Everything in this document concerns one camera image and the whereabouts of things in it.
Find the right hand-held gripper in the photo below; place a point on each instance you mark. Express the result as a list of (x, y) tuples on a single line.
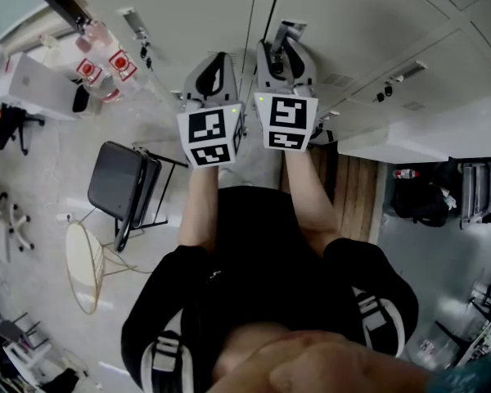
[(288, 115)]

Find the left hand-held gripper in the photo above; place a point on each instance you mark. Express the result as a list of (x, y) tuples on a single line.
[(208, 131)]

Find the person's left forearm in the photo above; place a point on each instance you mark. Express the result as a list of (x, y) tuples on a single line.
[(198, 207)]

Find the person's right forearm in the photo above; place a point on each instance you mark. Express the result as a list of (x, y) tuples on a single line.
[(311, 195)]

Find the black key bunch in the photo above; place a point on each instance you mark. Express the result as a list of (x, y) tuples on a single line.
[(384, 93), (146, 55)]

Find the black folding chair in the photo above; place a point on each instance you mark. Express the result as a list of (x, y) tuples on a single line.
[(116, 178)]

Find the black waste bin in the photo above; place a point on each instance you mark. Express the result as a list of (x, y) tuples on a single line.
[(80, 98)]

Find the person's black clothing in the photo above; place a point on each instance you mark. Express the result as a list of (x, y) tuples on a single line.
[(266, 268)]

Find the clear pink bottle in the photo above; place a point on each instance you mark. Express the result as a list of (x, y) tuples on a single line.
[(92, 37)]

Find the wooden board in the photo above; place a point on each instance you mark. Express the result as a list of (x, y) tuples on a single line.
[(354, 191)]

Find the white desk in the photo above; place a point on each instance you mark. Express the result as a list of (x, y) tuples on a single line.
[(32, 84)]

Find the small red-label bottle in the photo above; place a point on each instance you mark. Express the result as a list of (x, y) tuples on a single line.
[(407, 174)]

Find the black office chair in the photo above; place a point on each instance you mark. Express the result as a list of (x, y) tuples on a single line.
[(6, 125)]

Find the black backpack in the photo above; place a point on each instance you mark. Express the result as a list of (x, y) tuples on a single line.
[(421, 199)]

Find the white office chair base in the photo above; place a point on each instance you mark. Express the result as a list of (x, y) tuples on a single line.
[(14, 219)]

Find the grey metal rack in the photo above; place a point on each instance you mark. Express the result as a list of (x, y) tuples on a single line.
[(480, 192)]

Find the person's face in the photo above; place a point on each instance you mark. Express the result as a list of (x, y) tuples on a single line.
[(311, 362)]

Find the cluttered equipment pile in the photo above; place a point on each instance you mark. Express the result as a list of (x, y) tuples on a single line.
[(12, 350)]

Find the black stand with equipment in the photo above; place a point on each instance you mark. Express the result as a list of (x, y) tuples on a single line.
[(478, 326)]

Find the round white gold-frame side table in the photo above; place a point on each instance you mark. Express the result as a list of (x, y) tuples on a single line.
[(82, 260)]

